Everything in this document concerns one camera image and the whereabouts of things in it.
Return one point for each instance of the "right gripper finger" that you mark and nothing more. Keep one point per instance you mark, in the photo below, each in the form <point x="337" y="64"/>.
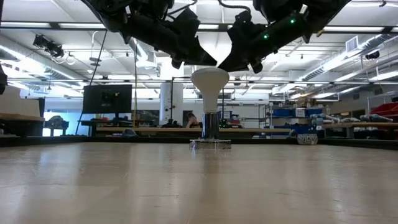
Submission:
<point x="241" y="64"/>
<point x="239" y="53"/>

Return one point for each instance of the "black aluminium rig frame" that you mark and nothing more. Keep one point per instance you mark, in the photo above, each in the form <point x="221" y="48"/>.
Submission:
<point x="93" y="141"/>

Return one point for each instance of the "black monitor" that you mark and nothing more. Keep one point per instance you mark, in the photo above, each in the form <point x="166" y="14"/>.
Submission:
<point x="107" y="99"/>

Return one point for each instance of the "long wooden workbench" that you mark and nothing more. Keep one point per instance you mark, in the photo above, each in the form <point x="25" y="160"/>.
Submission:
<point x="149" y="129"/>

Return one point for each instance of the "black ceiling device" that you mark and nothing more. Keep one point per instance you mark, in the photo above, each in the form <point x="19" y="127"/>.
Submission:
<point x="48" y="46"/>

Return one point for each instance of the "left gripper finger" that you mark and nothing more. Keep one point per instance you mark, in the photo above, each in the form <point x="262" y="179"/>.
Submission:
<point x="199" y="49"/>
<point x="194" y="60"/>

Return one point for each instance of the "blue storage bins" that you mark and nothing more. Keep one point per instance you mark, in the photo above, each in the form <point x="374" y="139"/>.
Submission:
<point x="295" y="112"/>

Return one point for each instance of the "white round column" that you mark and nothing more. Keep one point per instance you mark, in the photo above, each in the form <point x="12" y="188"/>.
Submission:
<point x="171" y="102"/>

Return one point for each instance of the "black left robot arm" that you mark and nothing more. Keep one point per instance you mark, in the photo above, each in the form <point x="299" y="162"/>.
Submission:
<point x="109" y="12"/>

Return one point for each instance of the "person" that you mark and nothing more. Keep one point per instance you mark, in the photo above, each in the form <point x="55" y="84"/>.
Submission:
<point x="192" y="120"/>

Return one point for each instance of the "white ceiling vent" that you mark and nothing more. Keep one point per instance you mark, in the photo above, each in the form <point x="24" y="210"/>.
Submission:
<point x="352" y="44"/>

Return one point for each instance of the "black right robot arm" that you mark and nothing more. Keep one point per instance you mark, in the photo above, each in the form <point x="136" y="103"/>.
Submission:
<point x="326" y="12"/>

